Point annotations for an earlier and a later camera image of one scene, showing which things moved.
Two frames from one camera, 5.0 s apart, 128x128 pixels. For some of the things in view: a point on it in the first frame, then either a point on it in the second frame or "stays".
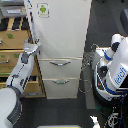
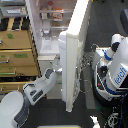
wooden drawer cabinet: x=14 y=32 stays
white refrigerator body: x=60 y=28 stays
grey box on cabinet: x=18 y=11 stays
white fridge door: x=60 y=27 to x=71 y=45
